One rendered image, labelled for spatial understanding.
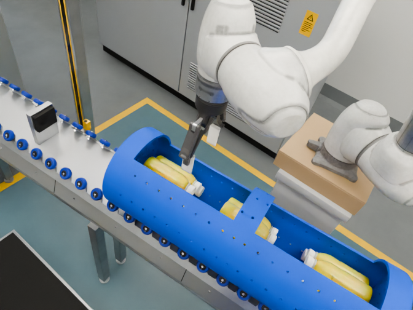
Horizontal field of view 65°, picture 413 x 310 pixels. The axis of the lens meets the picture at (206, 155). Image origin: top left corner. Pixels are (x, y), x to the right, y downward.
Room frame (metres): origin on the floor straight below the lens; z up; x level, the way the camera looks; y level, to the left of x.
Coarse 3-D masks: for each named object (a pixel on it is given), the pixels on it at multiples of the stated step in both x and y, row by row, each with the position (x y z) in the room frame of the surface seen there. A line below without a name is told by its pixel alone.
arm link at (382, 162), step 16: (384, 144) 0.81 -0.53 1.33; (400, 144) 0.78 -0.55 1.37; (368, 160) 0.82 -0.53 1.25; (384, 160) 0.77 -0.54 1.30; (400, 160) 0.75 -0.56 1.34; (368, 176) 0.79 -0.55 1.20; (384, 176) 0.75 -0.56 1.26; (400, 176) 0.73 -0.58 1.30; (384, 192) 0.73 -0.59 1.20; (400, 192) 0.70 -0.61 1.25
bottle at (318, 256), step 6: (318, 258) 0.49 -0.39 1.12; (324, 258) 0.49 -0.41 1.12; (330, 258) 0.49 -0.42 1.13; (336, 264) 0.48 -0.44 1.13; (342, 264) 0.49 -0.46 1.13; (348, 270) 0.47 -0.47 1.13; (354, 270) 0.48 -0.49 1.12; (354, 276) 0.46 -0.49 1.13; (360, 276) 0.46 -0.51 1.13; (366, 282) 0.45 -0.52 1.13
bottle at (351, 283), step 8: (320, 264) 0.45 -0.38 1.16; (328, 264) 0.45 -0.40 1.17; (320, 272) 0.43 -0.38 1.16; (328, 272) 0.43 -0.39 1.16; (336, 272) 0.43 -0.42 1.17; (344, 272) 0.44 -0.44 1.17; (336, 280) 0.41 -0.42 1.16; (344, 280) 0.42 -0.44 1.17; (352, 280) 0.42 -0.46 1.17; (360, 280) 0.43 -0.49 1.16; (352, 288) 0.40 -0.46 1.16; (360, 288) 0.40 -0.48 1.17; (368, 288) 0.41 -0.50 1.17; (360, 296) 0.39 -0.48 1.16; (368, 296) 0.39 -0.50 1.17
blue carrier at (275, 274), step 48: (144, 144) 0.66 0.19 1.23; (144, 192) 0.53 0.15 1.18; (240, 192) 0.68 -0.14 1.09; (192, 240) 0.44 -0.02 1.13; (240, 240) 0.44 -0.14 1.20; (288, 240) 0.59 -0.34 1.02; (336, 240) 0.56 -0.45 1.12; (240, 288) 0.38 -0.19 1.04; (288, 288) 0.36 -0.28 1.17; (336, 288) 0.37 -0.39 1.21; (384, 288) 0.46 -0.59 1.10
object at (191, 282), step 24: (0, 96) 1.01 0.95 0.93; (0, 120) 0.88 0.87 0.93; (24, 120) 0.91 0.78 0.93; (0, 144) 0.78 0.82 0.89; (48, 144) 0.81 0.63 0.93; (72, 144) 0.84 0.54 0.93; (96, 144) 0.88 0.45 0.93; (24, 168) 0.72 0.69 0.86; (72, 168) 0.73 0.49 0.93; (96, 168) 0.76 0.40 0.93; (72, 192) 0.64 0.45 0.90; (96, 216) 0.59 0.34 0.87; (120, 240) 0.53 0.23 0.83; (168, 264) 0.47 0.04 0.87; (192, 288) 0.42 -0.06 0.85
